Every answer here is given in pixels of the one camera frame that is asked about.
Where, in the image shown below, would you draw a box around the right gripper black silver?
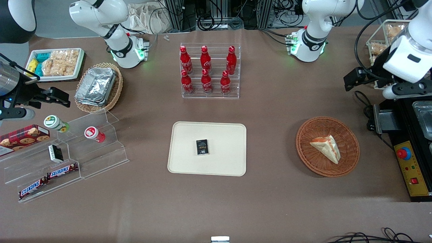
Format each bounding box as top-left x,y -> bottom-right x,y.
0,60 -> 71,109

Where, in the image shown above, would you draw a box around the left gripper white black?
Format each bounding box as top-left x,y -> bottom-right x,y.
344,34 -> 432,92

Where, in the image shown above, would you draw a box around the white rectangular snack tray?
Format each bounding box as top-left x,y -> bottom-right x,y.
25,48 -> 85,82

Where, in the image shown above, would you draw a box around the light oval wicker basket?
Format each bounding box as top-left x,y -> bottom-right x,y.
74,62 -> 124,114

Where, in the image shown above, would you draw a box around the brown round wicker basket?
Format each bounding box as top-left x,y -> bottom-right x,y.
296,116 -> 360,178

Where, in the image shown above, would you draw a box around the wrapped triangular sandwich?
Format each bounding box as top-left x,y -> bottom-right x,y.
309,135 -> 341,165

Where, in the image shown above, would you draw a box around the beige plastic tray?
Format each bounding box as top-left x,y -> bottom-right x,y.
167,121 -> 247,177

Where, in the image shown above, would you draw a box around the green lid drink bottle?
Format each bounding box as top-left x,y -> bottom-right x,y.
44,115 -> 70,133

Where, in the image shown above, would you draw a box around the clear bin of snacks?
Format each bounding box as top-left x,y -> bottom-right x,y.
366,19 -> 411,66

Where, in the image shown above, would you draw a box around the rice cracker packets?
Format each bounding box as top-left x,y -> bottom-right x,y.
42,49 -> 80,77

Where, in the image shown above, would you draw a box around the stacked aluminium foil containers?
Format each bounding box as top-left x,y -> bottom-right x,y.
75,67 -> 117,107

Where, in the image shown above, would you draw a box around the teal snack packet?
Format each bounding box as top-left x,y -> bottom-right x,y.
34,52 -> 51,77

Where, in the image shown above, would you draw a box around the red cookie box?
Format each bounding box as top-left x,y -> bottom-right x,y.
0,124 -> 51,157

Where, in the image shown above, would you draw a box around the red small drink bottle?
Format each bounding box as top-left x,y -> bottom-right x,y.
84,126 -> 106,143

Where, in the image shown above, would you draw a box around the black control box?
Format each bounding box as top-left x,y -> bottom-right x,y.
373,98 -> 432,203

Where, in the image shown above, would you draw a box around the small black white box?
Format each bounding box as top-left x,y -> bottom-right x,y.
48,144 -> 64,163

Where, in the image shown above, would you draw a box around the metal pan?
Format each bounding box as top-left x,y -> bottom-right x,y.
412,101 -> 432,141

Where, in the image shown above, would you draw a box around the snickers chocolate bar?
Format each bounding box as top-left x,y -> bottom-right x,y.
46,163 -> 79,180
18,178 -> 48,200

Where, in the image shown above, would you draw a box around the clear acrylic stepped shelf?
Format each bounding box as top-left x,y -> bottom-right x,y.
0,109 -> 130,204

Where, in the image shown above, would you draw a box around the red emergency stop button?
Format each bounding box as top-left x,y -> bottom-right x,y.
396,147 -> 412,161

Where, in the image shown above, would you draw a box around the yellow control panel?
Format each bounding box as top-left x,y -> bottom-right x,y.
394,141 -> 431,197

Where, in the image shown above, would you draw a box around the beige cloth bag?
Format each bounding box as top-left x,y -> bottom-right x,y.
122,3 -> 173,34

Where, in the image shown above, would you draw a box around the red cola bottle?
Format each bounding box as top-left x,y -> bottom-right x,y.
201,69 -> 213,94
200,46 -> 212,74
180,46 -> 193,75
181,70 -> 194,95
220,71 -> 232,95
226,46 -> 237,75

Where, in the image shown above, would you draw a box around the clear acrylic bottle rack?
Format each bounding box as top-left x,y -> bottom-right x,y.
180,43 -> 241,99

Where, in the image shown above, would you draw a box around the small black card box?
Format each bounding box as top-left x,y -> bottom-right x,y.
196,139 -> 209,156

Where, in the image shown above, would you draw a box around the black power cable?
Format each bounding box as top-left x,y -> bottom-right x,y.
354,90 -> 395,151

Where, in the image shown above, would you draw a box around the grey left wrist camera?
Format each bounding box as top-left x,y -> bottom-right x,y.
382,83 -> 432,100

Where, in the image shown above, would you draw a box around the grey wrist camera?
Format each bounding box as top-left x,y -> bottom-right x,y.
382,83 -> 432,100
0,107 -> 35,122

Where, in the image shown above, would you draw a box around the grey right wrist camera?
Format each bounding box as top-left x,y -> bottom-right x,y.
0,107 -> 35,122

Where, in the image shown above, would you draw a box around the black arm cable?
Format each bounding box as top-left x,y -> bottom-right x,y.
354,0 -> 416,81

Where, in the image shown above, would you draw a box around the black floor cables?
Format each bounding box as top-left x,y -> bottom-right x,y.
327,227 -> 426,243

